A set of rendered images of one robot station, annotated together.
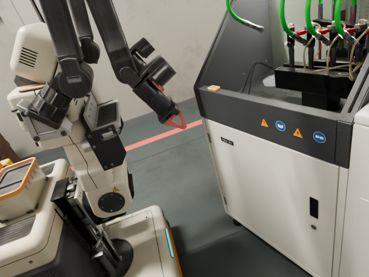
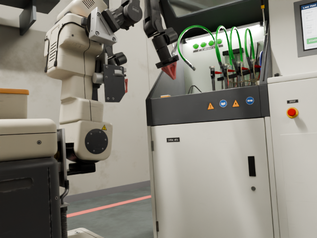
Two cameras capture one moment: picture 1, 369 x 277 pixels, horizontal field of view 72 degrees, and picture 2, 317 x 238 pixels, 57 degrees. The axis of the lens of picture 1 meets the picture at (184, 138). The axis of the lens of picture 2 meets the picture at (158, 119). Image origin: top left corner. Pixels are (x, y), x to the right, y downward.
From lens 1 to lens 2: 1.08 m
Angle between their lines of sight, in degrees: 47
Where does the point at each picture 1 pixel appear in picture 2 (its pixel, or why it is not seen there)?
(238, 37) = (171, 83)
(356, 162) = (273, 108)
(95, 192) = (88, 123)
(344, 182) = (269, 127)
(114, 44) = (155, 7)
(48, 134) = (105, 34)
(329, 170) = (258, 123)
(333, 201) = (264, 150)
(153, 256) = not seen: outside the picture
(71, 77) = (134, 7)
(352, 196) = (275, 136)
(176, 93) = not seen: hidden behind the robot
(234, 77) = not seen: hidden behind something
